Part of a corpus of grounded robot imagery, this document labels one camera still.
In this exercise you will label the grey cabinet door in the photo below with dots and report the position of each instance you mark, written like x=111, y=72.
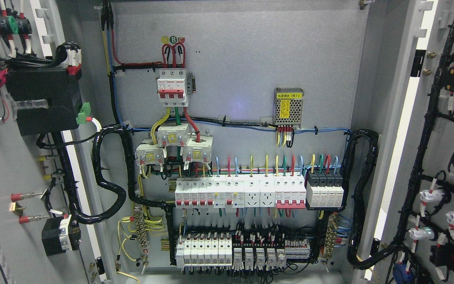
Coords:
x=22, y=256
x=405, y=225

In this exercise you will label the white current transformers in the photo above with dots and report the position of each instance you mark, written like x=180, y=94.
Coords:
x=174, y=139

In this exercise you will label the white socket breaker row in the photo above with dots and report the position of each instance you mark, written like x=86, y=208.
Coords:
x=243, y=191

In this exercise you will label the metal mesh power supply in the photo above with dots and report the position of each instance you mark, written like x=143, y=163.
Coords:
x=288, y=106

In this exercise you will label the red main circuit breaker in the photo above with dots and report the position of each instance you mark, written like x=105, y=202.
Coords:
x=173, y=87

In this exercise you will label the white lower breaker row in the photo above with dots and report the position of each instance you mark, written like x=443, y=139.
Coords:
x=204, y=250

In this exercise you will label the black white surge protector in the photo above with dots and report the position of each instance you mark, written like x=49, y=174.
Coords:
x=324, y=191

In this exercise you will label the lower relay terminal row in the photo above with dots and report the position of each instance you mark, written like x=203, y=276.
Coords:
x=256, y=251

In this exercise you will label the brass ground terminal bar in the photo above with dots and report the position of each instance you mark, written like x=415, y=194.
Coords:
x=331, y=236

